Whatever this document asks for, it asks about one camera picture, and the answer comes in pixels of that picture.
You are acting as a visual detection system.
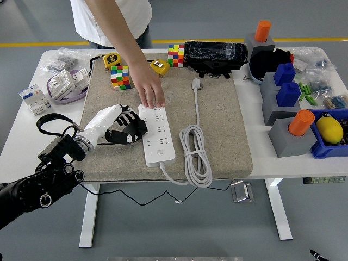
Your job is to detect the person's hand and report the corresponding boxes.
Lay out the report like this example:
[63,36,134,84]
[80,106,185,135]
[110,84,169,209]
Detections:
[133,63,166,109]

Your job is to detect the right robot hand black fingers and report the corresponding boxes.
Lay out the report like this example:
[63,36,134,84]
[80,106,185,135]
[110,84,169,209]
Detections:
[309,249,327,261]

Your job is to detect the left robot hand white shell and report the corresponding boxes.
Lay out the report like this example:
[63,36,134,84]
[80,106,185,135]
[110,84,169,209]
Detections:
[81,103,149,149]

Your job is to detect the black power adapter plug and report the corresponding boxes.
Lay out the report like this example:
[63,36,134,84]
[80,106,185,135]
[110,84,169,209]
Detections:
[127,117,150,138]

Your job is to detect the white power strip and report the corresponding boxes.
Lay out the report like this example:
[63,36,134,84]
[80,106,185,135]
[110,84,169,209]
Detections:
[138,103,176,168]

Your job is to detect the thin black adapter cord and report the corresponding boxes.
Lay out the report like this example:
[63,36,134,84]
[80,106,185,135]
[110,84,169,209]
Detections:
[80,141,234,207]

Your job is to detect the yellow tape measure silver clip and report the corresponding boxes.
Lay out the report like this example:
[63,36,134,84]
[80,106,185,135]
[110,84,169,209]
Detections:
[150,59,170,79]

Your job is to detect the colourful puzzle cube tower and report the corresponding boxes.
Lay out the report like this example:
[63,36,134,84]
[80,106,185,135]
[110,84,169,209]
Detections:
[167,44,185,68]
[110,65,132,92]

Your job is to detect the purple tray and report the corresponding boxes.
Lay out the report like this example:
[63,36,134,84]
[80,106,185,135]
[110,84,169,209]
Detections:
[46,69,91,105]

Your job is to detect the yellow tape measure black label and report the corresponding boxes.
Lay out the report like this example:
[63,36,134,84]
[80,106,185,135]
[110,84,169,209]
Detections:
[103,53,122,72]

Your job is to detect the white table leg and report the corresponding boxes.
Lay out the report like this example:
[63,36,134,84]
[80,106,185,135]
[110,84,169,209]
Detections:
[265,178,294,242]
[78,183,101,248]

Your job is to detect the white circuit breaker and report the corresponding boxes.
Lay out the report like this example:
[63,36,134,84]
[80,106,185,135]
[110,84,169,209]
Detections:
[18,84,53,116]

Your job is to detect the person's torso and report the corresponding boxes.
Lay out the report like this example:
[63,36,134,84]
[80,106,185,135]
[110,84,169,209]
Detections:
[70,0,153,50]

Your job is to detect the clear bag of grey parts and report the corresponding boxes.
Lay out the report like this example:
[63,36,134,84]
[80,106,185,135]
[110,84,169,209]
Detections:
[40,47,96,73]

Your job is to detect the black film-wrapped box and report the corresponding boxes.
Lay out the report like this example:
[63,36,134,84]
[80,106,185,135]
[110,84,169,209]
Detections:
[184,41,250,80]

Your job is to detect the beige mat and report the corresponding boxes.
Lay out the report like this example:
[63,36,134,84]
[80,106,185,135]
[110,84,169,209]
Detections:
[70,53,253,182]

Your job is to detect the table height control panel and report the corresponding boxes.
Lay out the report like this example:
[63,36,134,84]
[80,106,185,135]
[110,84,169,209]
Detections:
[303,176,346,185]

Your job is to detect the silver metal floor box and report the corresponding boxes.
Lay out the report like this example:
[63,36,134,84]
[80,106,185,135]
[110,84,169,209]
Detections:
[230,179,255,203]

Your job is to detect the light blue dish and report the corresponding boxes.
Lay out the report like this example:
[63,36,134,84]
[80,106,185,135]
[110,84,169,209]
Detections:
[248,61,264,85]

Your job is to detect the blue plastic bin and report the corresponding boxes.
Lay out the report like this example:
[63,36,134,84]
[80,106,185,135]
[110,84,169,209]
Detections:
[306,109,348,159]

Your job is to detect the grey block with hole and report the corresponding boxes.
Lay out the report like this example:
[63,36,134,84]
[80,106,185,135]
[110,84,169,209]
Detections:
[260,72,282,95]
[268,119,318,158]
[262,89,309,126]
[244,33,276,59]

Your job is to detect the black cloth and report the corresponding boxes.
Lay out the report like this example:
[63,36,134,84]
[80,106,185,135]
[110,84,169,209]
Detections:
[249,48,293,81]

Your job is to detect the orange cylinder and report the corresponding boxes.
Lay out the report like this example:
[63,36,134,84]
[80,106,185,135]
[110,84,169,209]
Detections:
[288,109,315,136]
[254,20,272,44]

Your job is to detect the yellow lemon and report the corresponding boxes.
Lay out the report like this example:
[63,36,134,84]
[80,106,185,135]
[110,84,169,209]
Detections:
[316,116,344,144]

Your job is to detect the blue block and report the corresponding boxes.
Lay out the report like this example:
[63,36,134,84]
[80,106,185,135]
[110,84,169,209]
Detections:
[273,63,296,86]
[276,82,302,108]

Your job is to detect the clear bag of connectors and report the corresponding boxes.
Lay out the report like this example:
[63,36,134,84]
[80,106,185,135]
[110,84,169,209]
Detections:
[322,94,348,110]

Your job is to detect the clear bag of small parts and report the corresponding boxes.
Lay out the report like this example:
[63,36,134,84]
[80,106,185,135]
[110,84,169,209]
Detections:
[292,46,338,73]

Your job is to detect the clear bag of blue parts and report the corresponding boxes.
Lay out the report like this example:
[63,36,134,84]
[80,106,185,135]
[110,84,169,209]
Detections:
[308,73,334,95]

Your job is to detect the white power strip cable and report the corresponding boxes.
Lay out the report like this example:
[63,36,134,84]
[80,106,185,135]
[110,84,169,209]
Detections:
[159,77,213,188]

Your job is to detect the white wall socket panel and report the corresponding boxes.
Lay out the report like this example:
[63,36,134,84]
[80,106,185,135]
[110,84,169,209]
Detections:
[49,69,74,98]
[70,67,90,90]

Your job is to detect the black tape measure strap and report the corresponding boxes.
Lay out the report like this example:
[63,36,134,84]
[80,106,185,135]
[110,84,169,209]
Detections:
[89,55,106,72]

